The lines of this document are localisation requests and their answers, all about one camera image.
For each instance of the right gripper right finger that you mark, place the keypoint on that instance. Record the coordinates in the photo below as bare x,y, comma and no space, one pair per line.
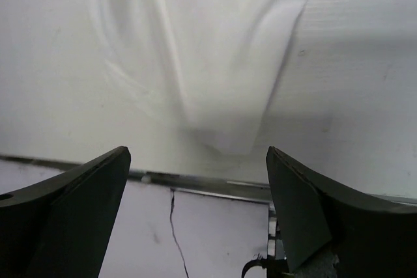
331,230

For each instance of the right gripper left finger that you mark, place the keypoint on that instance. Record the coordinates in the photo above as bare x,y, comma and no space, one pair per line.
60,227

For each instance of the white t-shirt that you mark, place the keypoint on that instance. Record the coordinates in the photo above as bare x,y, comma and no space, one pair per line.
184,84

